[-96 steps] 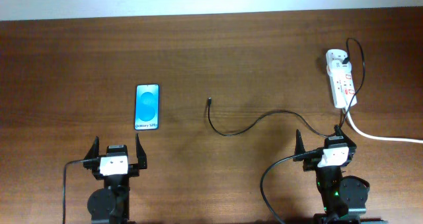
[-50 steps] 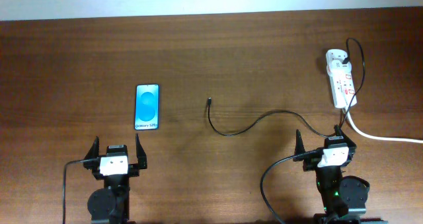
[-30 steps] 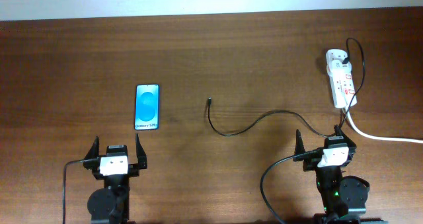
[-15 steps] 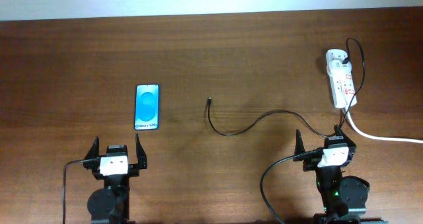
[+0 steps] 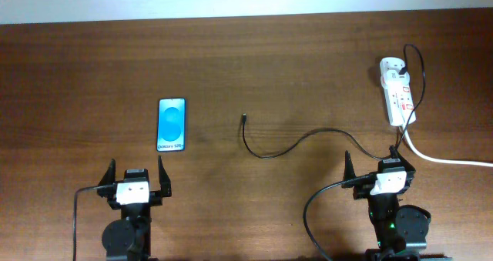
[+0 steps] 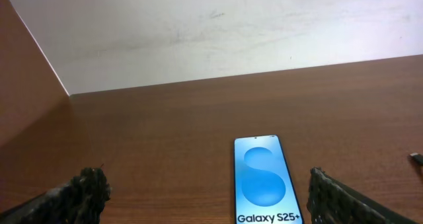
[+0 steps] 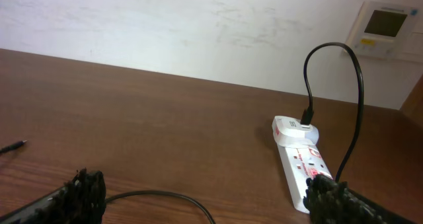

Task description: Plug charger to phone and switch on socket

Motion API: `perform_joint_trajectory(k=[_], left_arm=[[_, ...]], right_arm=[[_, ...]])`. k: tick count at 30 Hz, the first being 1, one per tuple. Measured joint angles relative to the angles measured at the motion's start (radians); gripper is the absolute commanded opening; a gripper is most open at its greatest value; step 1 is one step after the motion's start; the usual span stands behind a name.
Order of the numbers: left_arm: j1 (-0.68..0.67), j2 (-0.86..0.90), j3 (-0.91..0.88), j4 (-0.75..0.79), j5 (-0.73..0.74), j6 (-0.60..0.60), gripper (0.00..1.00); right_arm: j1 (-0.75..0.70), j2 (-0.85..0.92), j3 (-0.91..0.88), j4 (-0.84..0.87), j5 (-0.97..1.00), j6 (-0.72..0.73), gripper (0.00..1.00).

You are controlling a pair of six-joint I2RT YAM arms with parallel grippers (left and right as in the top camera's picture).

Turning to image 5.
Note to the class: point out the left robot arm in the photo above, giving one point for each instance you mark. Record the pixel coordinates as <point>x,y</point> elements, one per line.
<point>129,237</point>

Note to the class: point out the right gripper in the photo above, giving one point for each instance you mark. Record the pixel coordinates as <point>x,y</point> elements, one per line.
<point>362,192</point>

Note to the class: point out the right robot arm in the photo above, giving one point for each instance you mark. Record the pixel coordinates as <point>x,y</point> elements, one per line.
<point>400,230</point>

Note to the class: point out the blue screen Galaxy smartphone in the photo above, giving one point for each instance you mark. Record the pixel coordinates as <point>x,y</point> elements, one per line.
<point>171,129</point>

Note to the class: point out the white power strip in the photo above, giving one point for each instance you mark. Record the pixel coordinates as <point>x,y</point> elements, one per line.
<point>397,92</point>

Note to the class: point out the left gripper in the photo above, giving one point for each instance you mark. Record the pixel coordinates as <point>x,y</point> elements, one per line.
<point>154,199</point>

